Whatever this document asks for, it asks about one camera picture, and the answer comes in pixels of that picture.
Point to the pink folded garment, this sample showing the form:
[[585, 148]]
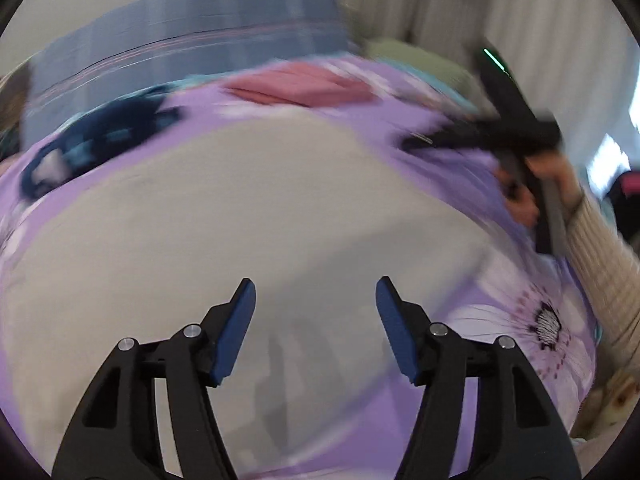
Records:
[[300, 85]]

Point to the blue plaid cloth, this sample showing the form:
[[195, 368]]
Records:
[[200, 35]]

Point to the purple floral bedsheet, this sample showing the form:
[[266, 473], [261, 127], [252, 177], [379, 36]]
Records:
[[500, 300]]

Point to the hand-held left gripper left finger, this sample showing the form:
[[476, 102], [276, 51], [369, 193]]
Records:
[[232, 335]]

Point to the green pillow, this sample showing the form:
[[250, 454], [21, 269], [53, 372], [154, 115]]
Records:
[[400, 52]]

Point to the white pleated curtain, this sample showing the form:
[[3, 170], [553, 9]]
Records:
[[550, 20]]

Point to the person's right hand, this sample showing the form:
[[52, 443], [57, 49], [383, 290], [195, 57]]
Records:
[[557, 170]]

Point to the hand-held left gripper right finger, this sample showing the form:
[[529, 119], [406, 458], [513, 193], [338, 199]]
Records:
[[400, 335]]

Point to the navy star-print garment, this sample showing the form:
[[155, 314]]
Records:
[[120, 120]]

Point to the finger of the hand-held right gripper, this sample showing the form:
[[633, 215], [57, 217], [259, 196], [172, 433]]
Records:
[[445, 139]]

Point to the person's right forearm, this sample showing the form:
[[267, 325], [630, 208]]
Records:
[[605, 270]]

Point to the white long-sleeve shirt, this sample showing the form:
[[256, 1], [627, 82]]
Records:
[[250, 210]]

